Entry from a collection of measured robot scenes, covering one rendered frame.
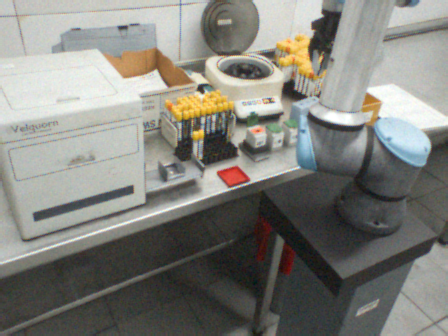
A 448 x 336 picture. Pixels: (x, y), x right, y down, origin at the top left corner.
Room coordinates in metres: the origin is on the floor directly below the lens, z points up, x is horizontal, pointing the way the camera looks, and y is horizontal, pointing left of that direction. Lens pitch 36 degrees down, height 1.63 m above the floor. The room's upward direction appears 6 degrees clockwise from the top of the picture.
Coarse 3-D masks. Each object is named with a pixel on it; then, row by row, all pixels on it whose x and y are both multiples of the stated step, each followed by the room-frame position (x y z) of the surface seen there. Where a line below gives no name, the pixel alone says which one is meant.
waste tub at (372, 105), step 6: (366, 96) 1.38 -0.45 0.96; (372, 96) 1.36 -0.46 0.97; (366, 102) 1.38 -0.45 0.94; (372, 102) 1.36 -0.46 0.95; (378, 102) 1.32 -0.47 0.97; (366, 108) 1.29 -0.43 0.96; (372, 108) 1.31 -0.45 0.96; (378, 108) 1.32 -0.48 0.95; (366, 114) 1.30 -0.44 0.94; (372, 114) 1.31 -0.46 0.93; (378, 114) 1.33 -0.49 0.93; (366, 120) 1.30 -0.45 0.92; (372, 120) 1.32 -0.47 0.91
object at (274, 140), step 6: (270, 126) 1.16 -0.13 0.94; (276, 126) 1.16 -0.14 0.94; (270, 132) 1.14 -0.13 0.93; (276, 132) 1.14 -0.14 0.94; (282, 132) 1.15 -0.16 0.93; (270, 138) 1.13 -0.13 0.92; (276, 138) 1.13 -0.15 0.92; (282, 138) 1.14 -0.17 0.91; (270, 144) 1.13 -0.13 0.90; (276, 144) 1.13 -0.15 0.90; (270, 150) 1.13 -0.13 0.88
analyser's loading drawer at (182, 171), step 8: (176, 160) 0.94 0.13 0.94; (192, 160) 0.98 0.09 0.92; (160, 168) 0.91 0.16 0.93; (168, 168) 0.94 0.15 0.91; (176, 168) 0.94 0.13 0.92; (184, 168) 0.91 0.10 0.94; (192, 168) 0.95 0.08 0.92; (200, 168) 0.94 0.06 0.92; (152, 176) 0.90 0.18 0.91; (160, 176) 0.90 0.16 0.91; (168, 176) 0.88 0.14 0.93; (176, 176) 0.89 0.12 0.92; (184, 176) 0.91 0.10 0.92; (192, 176) 0.91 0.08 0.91; (200, 176) 0.94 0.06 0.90; (152, 184) 0.86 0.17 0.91; (160, 184) 0.87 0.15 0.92; (168, 184) 0.88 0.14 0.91
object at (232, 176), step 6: (228, 168) 1.01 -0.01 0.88; (234, 168) 1.02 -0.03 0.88; (222, 174) 0.98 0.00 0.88; (228, 174) 0.99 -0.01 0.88; (234, 174) 0.99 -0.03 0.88; (240, 174) 0.99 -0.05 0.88; (228, 180) 0.96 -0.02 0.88; (234, 180) 0.96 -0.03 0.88; (240, 180) 0.96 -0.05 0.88; (246, 180) 0.96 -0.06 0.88
